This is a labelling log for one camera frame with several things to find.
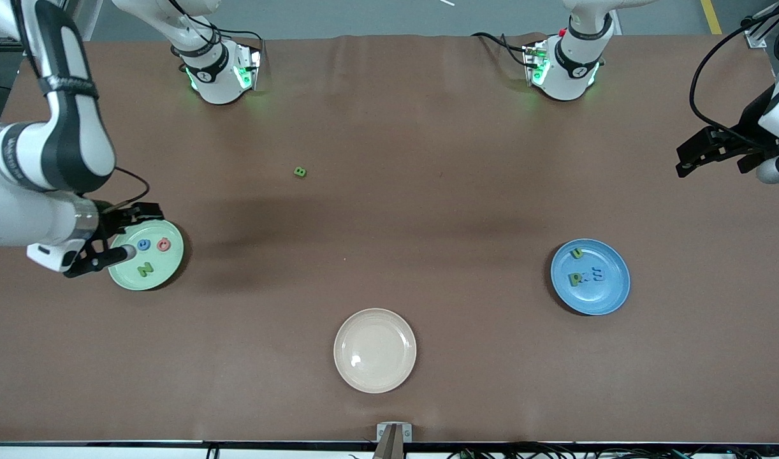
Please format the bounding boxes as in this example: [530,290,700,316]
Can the green plate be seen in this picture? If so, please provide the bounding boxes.
[108,218,185,291]

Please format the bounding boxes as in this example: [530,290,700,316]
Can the blue plate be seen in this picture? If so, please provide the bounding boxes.
[550,238,631,316]

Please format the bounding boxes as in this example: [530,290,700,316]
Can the brown table cover sheet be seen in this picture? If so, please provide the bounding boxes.
[0,33,779,444]

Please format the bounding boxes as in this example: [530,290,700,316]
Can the beige plate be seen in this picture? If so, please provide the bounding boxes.
[333,308,418,394]

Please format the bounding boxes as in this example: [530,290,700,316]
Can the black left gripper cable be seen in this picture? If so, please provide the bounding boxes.
[689,0,779,149]

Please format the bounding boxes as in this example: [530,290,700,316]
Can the aluminium corner bracket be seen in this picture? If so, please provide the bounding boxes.
[743,16,779,50]

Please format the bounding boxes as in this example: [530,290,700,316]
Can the aluminium frame beams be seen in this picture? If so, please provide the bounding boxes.
[77,0,103,40]

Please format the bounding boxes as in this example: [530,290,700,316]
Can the black right arm base cable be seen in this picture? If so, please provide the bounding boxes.
[198,16,266,61]

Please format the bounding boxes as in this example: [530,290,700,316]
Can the black arm base cable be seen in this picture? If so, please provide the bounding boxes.
[470,32,530,68]
[198,16,266,61]

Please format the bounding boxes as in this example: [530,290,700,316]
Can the black left arm base cable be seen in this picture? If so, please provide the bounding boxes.
[470,32,530,68]

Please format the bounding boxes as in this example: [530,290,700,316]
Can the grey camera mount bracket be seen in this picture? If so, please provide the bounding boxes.
[374,422,412,459]

